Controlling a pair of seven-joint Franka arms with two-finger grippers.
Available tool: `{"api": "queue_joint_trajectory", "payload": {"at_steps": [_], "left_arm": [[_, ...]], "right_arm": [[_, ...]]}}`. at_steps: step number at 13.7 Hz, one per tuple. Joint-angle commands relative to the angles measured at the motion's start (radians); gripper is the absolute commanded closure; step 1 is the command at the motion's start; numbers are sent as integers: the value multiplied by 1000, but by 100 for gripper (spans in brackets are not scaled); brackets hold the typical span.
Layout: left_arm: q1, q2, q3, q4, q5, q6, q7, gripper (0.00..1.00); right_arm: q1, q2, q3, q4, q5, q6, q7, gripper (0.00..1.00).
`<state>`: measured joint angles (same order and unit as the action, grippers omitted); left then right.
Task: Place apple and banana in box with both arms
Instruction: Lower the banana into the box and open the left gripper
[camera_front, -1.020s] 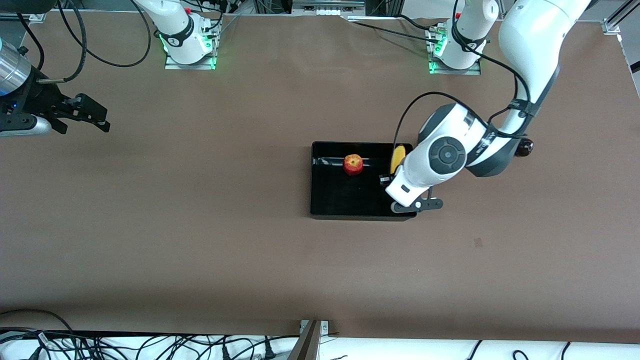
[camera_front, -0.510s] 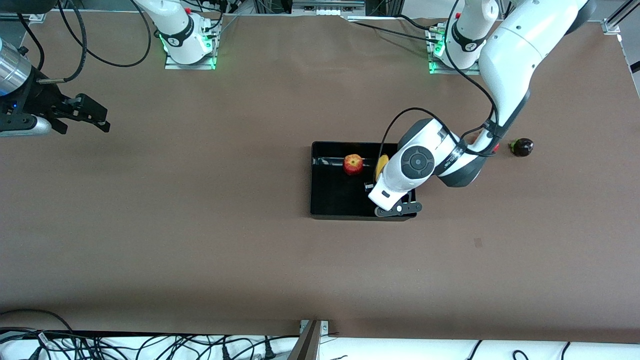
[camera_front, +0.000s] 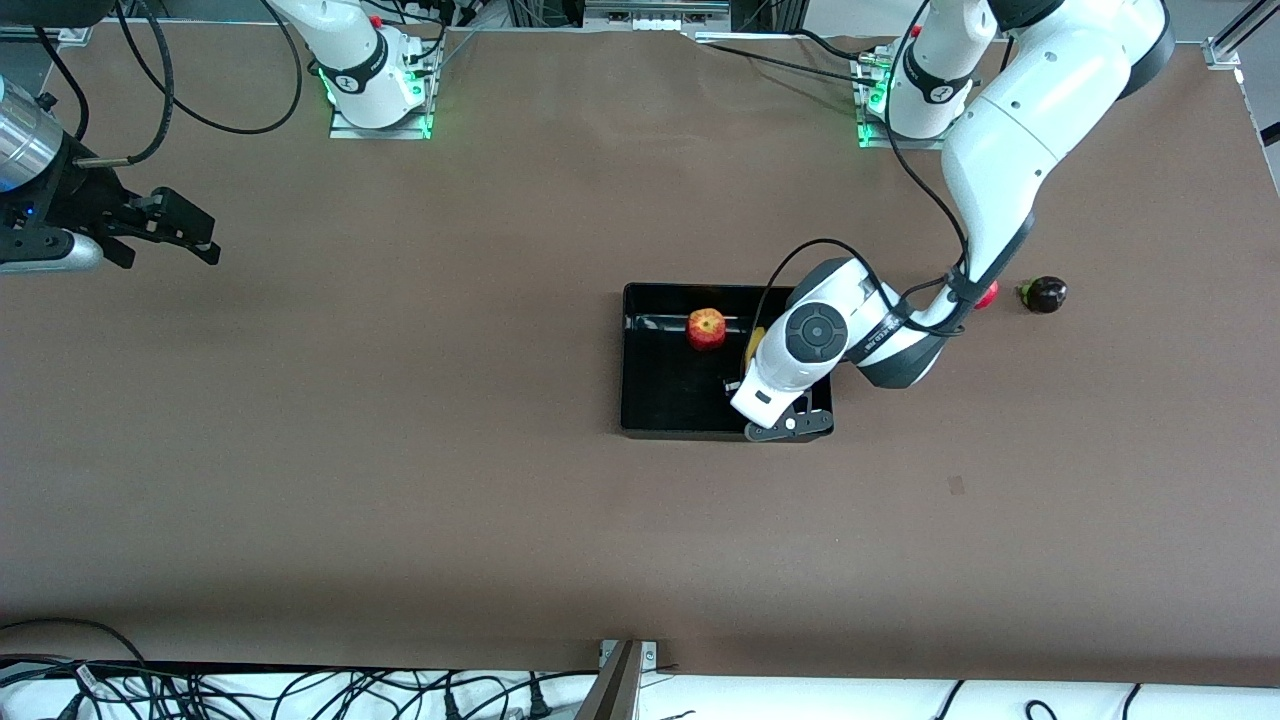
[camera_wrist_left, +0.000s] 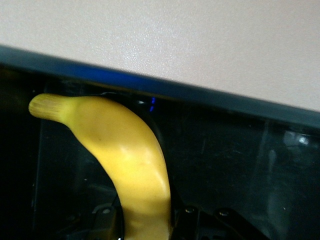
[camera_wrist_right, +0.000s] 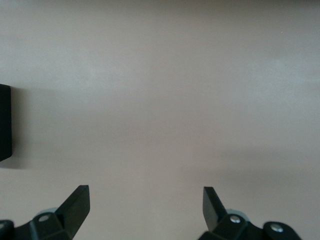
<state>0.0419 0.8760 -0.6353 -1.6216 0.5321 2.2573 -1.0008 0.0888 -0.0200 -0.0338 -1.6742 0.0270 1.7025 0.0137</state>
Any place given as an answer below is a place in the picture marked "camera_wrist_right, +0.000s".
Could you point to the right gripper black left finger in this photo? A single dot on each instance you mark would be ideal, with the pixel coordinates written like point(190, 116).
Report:
point(72, 212)

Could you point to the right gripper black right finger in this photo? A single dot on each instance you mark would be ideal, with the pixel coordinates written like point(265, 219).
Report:
point(215, 215)

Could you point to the black rectangular plastic box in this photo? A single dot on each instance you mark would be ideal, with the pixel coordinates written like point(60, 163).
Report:
point(5, 122)

